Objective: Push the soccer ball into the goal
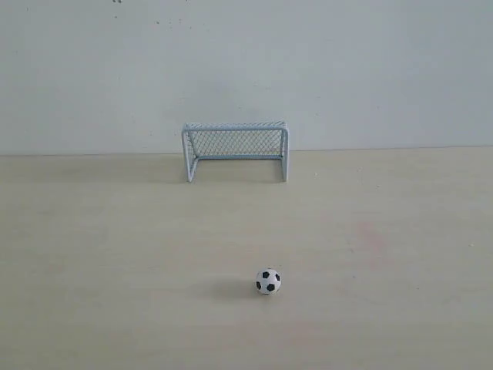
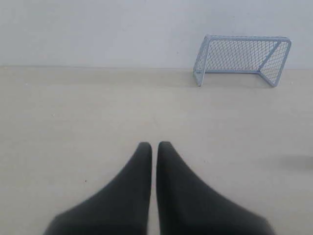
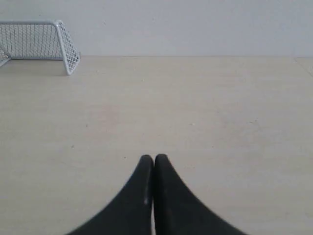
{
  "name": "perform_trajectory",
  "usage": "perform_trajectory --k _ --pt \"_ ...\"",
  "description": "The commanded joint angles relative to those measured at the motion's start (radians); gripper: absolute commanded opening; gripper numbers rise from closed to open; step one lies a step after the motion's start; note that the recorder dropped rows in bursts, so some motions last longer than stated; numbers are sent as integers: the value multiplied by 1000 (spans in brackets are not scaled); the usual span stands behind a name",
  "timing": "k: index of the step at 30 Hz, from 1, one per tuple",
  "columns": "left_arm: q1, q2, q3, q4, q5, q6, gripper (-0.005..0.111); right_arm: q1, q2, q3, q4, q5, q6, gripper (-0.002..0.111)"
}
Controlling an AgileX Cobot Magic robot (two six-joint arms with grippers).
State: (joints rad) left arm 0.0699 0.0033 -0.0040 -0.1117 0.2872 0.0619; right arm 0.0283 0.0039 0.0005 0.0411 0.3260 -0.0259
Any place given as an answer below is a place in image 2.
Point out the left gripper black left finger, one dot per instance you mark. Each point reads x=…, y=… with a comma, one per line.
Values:
x=120, y=208

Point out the white miniature soccer goal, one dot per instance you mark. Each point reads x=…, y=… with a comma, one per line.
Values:
x=261, y=55

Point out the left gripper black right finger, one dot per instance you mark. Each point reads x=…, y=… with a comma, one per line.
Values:
x=188, y=206

